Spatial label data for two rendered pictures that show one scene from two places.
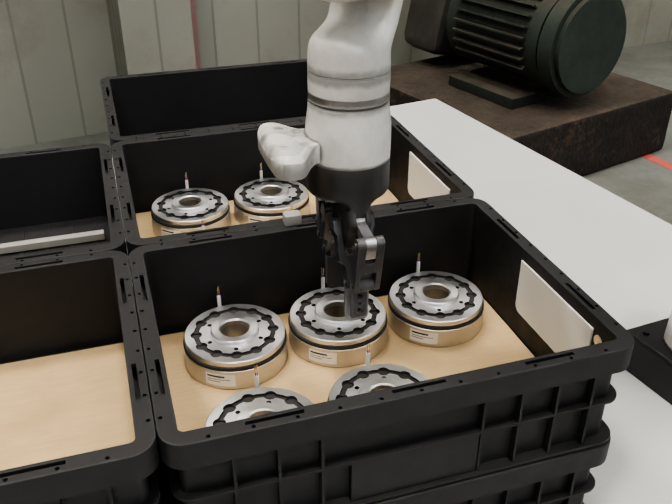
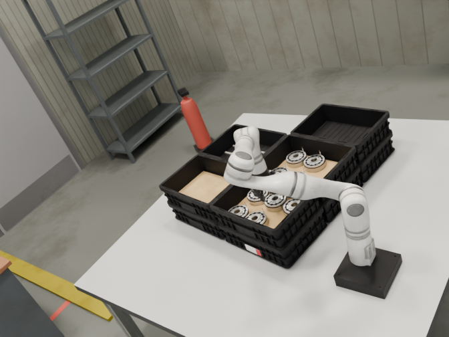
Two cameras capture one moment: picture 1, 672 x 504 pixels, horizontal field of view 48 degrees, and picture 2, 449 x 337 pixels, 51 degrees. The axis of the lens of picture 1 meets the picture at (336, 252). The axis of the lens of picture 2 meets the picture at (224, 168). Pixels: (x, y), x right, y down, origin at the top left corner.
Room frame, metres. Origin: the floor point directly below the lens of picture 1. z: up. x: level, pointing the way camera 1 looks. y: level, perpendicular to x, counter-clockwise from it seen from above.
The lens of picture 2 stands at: (0.05, -1.59, 2.14)
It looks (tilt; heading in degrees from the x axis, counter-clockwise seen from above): 31 degrees down; 74
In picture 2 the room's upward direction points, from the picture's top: 22 degrees counter-clockwise
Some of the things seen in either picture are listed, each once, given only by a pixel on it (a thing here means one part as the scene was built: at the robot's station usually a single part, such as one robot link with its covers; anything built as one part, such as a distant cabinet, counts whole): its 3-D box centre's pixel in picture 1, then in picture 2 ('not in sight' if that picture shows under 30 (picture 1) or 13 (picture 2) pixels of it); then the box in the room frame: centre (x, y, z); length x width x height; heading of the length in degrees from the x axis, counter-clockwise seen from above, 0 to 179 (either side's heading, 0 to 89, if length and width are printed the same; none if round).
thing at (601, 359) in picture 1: (359, 302); (262, 198); (0.59, -0.02, 0.92); 0.40 x 0.30 x 0.02; 108
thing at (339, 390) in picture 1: (385, 401); (254, 218); (0.52, -0.04, 0.86); 0.10 x 0.10 x 0.01
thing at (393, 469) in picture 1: (358, 345); (265, 207); (0.59, -0.02, 0.87); 0.40 x 0.30 x 0.11; 108
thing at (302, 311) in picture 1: (337, 314); (275, 199); (0.66, 0.00, 0.86); 0.10 x 0.10 x 0.01
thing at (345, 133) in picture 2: (237, 130); (340, 133); (1.16, 0.16, 0.87); 0.40 x 0.30 x 0.11; 108
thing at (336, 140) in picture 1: (327, 123); (252, 162); (0.62, 0.01, 1.08); 0.11 x 0.09 x 0.06; 107
